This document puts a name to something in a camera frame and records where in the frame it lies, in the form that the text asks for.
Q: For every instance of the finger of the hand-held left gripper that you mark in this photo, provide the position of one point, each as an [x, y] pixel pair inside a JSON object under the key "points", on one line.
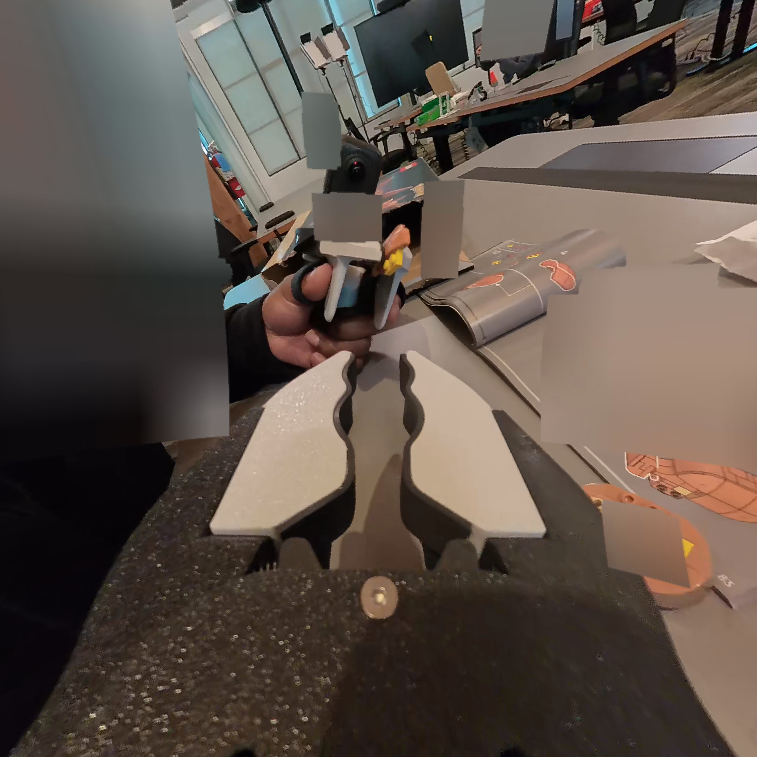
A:
{"points": [[337, 284], [393, 296]]}

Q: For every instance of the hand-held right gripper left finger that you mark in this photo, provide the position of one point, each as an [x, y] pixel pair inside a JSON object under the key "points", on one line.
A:
{"points": [[284, 461]]}

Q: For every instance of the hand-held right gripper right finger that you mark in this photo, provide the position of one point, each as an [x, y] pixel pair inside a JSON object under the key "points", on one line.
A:
{"points": [[473, 461]]}

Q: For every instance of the brown curved brick piece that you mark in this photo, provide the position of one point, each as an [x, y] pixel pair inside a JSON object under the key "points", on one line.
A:
{"points": [[398, 240]]}

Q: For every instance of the grey desk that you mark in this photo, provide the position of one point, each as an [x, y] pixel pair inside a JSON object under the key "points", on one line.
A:
{"points": [[379, 461]]}

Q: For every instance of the person's left hand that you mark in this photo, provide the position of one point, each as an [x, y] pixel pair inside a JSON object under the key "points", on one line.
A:
{"points": [[290, 331]]}

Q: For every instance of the grey instruction booklet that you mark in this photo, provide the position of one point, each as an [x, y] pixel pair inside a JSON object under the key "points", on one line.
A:
{"points": [[509, 302]]}

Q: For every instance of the red fire extinguisher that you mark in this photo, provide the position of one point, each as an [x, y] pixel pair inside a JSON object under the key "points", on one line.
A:
{"points": [[235, 187]]}

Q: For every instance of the large black television screen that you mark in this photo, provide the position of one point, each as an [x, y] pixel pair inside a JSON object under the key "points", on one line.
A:
{"points": [[408, 47]]}

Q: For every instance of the light grey table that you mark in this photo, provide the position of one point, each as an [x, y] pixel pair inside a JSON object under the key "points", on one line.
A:
{"points": [[521, 154]]}

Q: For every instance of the long wooden table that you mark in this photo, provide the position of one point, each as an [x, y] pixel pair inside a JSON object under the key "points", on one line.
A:
{"points": [[556, 77]]}

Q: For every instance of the round brown brick assembly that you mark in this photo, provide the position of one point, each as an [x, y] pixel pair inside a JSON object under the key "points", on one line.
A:
{"points": [[698, 562]]}

